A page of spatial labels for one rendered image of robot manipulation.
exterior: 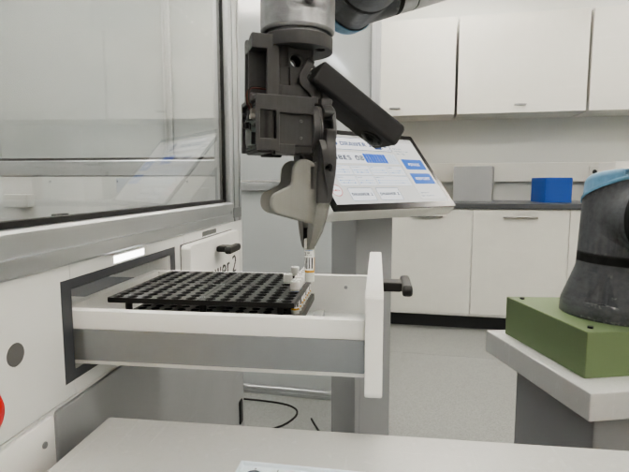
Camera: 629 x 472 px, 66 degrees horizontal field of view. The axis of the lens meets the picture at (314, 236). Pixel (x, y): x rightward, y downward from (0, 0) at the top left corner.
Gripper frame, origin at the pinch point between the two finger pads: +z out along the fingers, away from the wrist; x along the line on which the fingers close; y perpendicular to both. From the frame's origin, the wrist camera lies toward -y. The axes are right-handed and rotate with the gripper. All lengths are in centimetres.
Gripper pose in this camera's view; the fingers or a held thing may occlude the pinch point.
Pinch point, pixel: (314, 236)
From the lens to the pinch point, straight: 51.8
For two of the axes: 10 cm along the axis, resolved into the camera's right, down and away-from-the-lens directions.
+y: -9.4, 0.2, -3.3
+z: -0.1, 9.9, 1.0
